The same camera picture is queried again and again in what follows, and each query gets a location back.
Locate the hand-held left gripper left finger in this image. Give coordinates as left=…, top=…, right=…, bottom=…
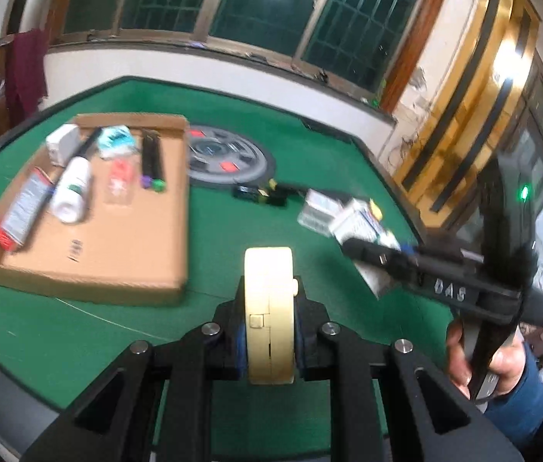
left=21, top=276, right=248, bottom=462

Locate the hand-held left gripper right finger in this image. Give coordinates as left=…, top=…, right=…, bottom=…
left=293, top=281, right=525, bottom=462

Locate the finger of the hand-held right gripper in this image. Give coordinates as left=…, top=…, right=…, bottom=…
left=398, top=245, right=487, bottom=271
left=343, top=237, right=427, bottom=293

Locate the white box blue pattern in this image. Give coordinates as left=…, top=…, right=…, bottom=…
left=332, top=197, right=397, bottom=251

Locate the yellow case with gold keyring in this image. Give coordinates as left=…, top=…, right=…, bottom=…
left=244, top=246, right=300, bottom=387

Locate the clear printed box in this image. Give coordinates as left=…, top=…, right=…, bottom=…
left=297, top=189, right=344, bottom=236

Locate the black marker yellow end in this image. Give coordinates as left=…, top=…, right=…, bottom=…
left=257, top=179, right=311, bottom=209

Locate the black cosmetic tube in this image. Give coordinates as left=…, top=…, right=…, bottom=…
left=232, top=184, right=260, bottom=203

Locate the cardboard box tray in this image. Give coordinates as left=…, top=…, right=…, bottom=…
left=0, top=113, right=191, bottom=308

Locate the red earphones clear package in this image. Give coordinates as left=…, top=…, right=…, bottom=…
left=103, top=159, right=137, bottom=208

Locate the black pen purple end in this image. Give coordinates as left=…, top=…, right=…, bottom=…
left=141, top=129, right=153, bottom=189

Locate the white bottle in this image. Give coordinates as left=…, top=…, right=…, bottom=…
left=50, top=156, right=93, bottom=224

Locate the red and grey long box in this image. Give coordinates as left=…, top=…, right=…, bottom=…
left=0, top=166, right=55, bottom=253

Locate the person's right forearm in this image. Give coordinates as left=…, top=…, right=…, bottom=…
left=483, top=341, right=543, bottom=453

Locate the person's right hand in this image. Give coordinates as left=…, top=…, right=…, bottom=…
left=446, top=320, right=531, bottom=400

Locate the golden display cabinet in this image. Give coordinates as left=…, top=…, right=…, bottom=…
left=392, top=0, right=543, bottom=232

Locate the round table centre panel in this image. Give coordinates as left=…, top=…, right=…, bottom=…
left=187, top=124, right=276, bottom=188

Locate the teal tissue packet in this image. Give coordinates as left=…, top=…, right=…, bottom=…
left=96, top=125, right=137, bottom=159

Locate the plain white box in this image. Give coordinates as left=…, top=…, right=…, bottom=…
left=44, top=124, right=82, bottom=167

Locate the barred window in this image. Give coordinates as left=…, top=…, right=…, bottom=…
left=55, top=0, right=446, bottom=102

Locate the dark red cloth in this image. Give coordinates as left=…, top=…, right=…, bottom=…
left=4, top=29, right=50, bottom=126

